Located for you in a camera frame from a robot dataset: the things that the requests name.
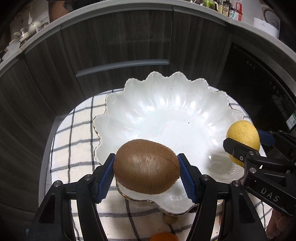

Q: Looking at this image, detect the white black-checked cloth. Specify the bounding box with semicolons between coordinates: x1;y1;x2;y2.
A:
45;87;274;241

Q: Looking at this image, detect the white scalloped bowl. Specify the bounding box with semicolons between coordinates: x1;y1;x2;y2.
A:
92;71;249;216

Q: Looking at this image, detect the yellow lemon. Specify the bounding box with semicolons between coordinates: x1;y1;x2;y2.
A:
226;120;261;167

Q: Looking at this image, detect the large orange mandarin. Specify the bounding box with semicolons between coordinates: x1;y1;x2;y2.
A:
150;232;179;241

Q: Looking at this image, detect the grey cabinet handle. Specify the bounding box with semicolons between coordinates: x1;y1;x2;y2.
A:
75;59;170;77

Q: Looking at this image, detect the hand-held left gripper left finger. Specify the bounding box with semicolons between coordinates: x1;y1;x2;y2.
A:
32;153;116;241

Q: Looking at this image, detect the brown kiwi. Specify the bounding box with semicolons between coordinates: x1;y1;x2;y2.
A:
113;139;180;194

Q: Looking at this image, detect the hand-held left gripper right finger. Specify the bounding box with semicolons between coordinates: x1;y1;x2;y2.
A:
178;153;269;241

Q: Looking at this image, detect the person's right hand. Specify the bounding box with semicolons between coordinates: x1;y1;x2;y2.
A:
269;207;296;241

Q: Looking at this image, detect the black dishwasher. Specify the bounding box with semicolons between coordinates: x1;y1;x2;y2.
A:
217;43;296;153

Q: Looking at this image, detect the red white carton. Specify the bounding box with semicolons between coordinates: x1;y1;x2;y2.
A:
234;2;245;22

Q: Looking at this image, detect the dark wood cabinet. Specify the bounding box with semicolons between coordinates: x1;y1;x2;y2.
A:
0;9;233;214

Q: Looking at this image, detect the green white sticker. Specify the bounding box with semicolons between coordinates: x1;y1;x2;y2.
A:
285;113;296;129

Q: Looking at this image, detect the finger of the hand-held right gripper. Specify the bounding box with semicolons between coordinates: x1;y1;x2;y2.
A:
257;130;296;161
223;138;262;168

